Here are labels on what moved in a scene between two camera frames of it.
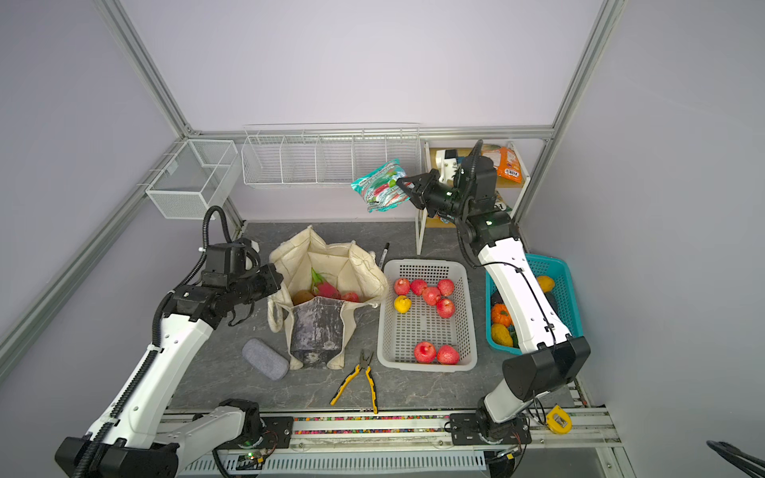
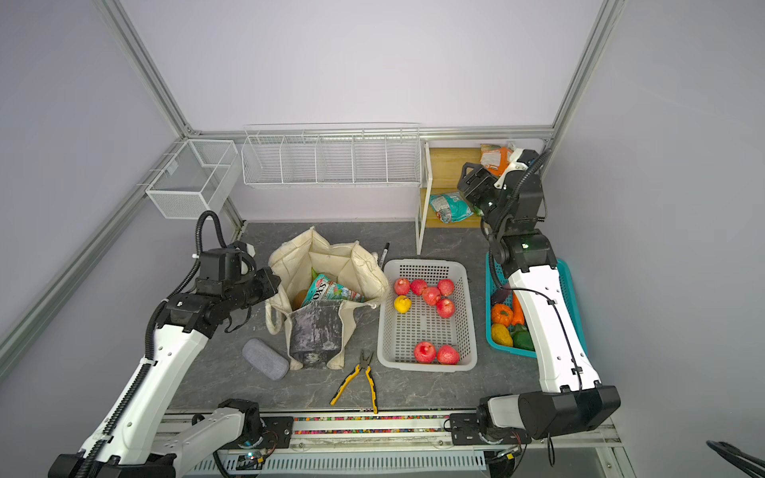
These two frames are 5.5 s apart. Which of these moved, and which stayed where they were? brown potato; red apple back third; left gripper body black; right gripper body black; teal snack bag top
Moved: right gripper body black; teal snack bag top
Stayed: red apple back third; left gripper body black; brown potato
